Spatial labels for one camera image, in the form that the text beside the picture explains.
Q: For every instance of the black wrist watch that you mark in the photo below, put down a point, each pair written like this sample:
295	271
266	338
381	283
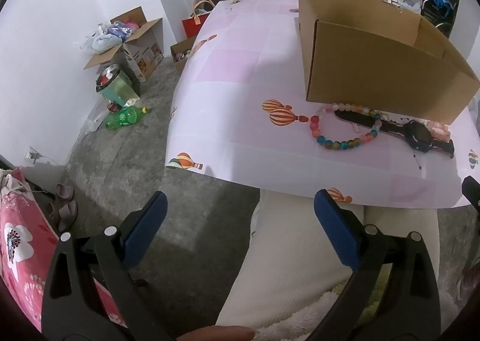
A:
422	136

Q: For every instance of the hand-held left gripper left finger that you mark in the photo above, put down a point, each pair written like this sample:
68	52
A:
146	224

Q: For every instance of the metal bowl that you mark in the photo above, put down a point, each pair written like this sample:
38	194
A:
112	71

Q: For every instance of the small open cardboard box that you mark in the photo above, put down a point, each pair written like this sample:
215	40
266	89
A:
179	63

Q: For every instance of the white plastic bag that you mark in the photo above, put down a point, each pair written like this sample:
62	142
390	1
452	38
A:
105	43

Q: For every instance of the mauve slipper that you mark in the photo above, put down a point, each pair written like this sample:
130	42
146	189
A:
65	215
64	191

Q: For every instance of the person's left hand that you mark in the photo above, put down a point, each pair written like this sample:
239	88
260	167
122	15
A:
217	334

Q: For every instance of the large brown cardboard box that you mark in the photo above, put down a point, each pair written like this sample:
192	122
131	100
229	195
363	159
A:
375	82

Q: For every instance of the blue bag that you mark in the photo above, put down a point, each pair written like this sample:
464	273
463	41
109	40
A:
438	0

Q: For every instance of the purple plastic bag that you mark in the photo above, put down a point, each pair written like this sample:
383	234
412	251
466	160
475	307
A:
118	30

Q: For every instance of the red tote bag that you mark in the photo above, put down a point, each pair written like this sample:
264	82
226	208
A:
191	26

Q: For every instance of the open printed cardboard box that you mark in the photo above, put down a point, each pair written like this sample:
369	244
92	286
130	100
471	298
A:
144	52

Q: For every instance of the white fleece garment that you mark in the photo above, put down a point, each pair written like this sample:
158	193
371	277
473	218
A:
300	318

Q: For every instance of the person's white trousers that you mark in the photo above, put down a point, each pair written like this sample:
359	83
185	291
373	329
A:
285	251

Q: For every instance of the white wall socket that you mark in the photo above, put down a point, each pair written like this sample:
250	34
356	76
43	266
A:
32	154

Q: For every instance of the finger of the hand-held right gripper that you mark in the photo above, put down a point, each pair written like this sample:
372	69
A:
472	189

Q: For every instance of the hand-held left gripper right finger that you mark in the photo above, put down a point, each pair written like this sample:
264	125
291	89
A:
337	228

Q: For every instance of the red drink can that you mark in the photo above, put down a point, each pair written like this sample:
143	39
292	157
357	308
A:
111	106

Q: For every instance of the green metal-rimmed bucket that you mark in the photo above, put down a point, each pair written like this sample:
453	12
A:
120	91

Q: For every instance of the white carrier bag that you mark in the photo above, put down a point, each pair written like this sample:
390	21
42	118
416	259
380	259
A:
409	0

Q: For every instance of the green plastic bottle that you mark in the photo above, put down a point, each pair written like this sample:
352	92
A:
122	118

